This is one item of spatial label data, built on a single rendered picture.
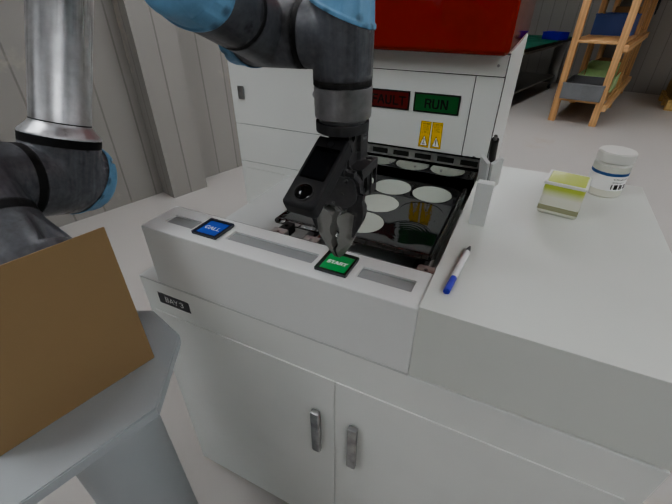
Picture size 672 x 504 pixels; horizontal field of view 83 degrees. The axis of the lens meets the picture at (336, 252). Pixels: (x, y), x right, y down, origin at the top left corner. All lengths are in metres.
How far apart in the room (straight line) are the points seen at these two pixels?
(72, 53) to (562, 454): 0.94
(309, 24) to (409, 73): 0.62
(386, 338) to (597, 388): 0.28
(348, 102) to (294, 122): 0.78
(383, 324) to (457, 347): 0.11
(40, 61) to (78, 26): 0.08
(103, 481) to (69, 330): 0.33
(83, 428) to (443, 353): 0.52
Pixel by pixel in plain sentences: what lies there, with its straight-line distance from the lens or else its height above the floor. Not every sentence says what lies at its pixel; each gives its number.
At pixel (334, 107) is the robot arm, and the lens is 0.50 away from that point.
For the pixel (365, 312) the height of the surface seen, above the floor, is 0.92.
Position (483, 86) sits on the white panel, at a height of 1.15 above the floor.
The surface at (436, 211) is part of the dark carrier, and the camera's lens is 0.95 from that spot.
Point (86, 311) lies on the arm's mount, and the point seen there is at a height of 0.97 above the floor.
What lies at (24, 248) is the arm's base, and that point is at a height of 1.07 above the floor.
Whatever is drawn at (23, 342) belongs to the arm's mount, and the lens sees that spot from 0.63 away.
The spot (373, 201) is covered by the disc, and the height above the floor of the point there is 0.90.
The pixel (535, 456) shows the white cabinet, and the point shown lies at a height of 0.74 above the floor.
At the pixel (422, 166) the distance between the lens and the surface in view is 1.12.
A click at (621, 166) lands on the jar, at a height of 1.04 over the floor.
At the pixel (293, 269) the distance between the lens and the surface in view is 0.62.
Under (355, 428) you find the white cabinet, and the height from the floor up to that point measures 0.62.
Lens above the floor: 1.32
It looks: 34 degrees down
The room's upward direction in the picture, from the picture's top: straight up
